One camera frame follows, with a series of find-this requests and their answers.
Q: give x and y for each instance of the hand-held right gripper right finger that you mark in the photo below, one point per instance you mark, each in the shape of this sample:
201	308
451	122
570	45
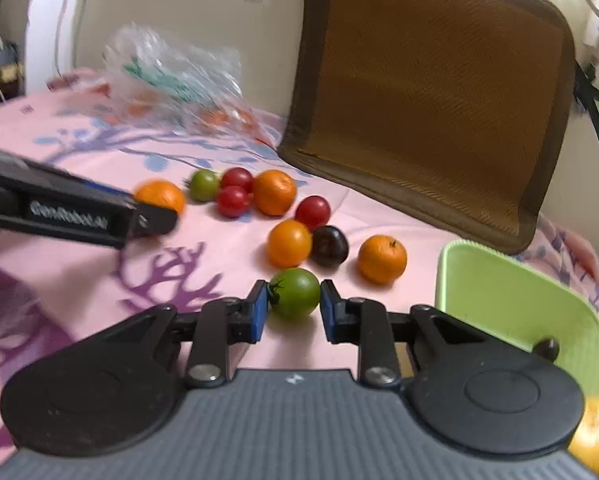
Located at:
329	317

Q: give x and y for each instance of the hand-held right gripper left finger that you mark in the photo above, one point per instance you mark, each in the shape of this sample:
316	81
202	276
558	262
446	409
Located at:
260	312

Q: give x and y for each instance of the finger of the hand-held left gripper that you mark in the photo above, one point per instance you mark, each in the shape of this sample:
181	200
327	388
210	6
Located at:
154	221

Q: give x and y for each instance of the orange mandarin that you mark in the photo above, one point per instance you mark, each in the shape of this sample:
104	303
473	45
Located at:
382	259
275	192
289	243
162	194

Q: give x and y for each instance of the large green tomato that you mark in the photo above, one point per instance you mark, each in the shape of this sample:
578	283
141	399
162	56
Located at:
295	292

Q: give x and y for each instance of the small green tomato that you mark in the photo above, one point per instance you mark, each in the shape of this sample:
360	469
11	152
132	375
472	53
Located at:
204	185

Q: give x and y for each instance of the dark purple tomato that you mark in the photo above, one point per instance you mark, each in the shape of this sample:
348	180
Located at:
330	246

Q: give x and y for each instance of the red cherry tomato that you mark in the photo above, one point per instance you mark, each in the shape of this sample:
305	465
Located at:
312	211
233	202
238	178

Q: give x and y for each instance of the light green plastic bowl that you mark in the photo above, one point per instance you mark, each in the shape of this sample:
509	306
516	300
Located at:
519	305

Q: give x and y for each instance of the pink printed blanket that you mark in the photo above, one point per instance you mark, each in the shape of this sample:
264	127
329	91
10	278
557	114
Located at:
79	270

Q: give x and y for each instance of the clear plastic bag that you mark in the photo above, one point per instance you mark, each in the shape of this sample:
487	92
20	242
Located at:
174	80

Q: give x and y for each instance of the brown woven seat cushion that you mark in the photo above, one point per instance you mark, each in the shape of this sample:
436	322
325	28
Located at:
429	90

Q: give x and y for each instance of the yellow mango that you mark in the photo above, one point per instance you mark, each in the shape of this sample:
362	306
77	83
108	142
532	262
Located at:
598	435

